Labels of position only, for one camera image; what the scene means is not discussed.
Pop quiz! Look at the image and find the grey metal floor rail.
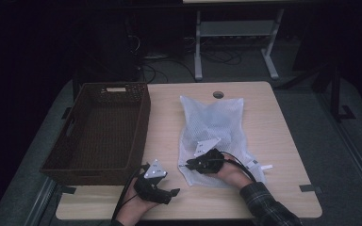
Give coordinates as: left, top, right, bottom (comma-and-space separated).
316, 93, 362, 210
24, 177, 58, 226

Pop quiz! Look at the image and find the black tape strip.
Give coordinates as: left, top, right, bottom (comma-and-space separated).
58, 185, 77, 195
298, 184, 324, 193

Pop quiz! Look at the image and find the black metal stand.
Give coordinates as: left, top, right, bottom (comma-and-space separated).
310, 62, 356, 123

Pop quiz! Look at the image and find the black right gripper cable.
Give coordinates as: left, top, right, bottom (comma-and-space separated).
219, 151, 257, 184

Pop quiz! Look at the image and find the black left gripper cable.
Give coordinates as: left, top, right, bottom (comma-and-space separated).
110, 164, 149, 224

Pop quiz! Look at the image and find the brown wicker basket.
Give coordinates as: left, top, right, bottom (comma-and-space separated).
39, 82, 152, 186

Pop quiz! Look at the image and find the white metal desk frame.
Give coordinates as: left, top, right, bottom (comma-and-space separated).
193, 8, 286, 81

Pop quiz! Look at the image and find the person's left hand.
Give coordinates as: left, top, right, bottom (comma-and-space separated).
112, 191, 160, 226

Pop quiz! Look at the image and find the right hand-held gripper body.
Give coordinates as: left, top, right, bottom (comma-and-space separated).
190, 137, 226, 175

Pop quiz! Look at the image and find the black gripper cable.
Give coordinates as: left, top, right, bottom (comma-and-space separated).
219, 151, 257, 184
110, 164, 149, 224

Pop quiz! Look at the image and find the tangle of black floor cables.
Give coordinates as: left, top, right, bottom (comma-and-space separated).
136, 46, 243, 84

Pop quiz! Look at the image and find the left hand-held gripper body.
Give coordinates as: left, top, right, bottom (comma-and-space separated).
133, 158, 173, 206

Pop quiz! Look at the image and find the person's right hand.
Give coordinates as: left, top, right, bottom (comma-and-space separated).
214, 160, 255, 191

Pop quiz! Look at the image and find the white mesh laundry bag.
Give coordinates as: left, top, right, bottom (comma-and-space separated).
177, 95, 273, 189

